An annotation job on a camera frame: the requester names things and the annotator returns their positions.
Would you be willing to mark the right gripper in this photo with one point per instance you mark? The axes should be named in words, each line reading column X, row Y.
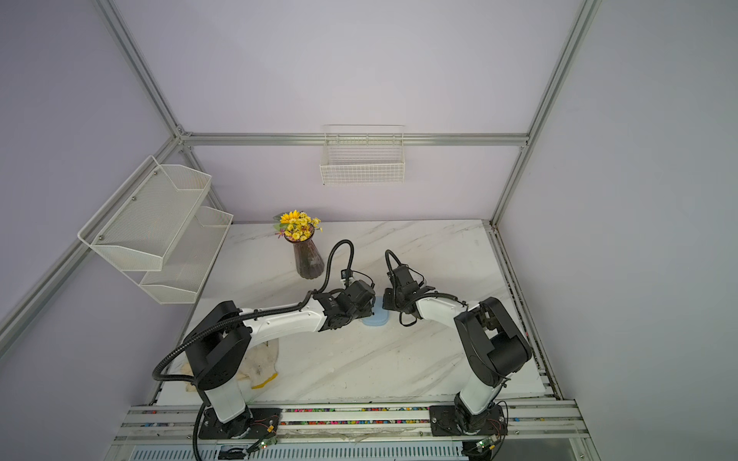
column 388, row 303

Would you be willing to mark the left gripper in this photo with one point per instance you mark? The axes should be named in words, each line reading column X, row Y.
column 366, row 312

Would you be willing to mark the blue alarm clock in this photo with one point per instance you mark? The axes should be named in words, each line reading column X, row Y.
column 378, row 318

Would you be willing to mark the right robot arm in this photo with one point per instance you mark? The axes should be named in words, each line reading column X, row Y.
column 493, row 344

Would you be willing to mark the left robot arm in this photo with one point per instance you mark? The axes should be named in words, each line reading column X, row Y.
column 222, row 339

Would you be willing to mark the dark glass vase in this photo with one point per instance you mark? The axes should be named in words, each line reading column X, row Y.
column 309, row 263

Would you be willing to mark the yellow flower bouquet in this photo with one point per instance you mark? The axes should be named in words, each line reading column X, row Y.
column 296, row 226

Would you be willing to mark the white yellow cloth glove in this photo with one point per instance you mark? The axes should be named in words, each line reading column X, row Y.
column 258, row 367

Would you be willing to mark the lower white mesh shelf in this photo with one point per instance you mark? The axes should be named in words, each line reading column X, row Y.
column 185, row 272

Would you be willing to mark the white mesh shelf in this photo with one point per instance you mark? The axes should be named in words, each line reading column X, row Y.
column 138, row 228
column 185, row 272

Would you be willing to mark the upper white mesh shelf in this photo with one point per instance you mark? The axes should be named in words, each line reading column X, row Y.
column 138, row 228

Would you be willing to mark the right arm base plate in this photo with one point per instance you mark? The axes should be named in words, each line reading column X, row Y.
column 449, row 420

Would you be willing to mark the white wire wall basket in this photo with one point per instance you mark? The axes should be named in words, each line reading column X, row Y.
column 363, row 154

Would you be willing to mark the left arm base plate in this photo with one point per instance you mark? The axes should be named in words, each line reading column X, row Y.
column 255, row 424

